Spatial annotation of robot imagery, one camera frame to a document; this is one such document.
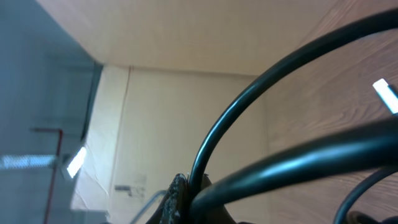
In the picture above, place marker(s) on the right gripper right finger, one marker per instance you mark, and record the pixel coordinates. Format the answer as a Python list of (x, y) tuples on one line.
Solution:
[(212, 199)]

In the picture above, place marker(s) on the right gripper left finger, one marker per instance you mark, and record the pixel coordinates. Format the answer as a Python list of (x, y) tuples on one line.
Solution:
[(173, 207)]

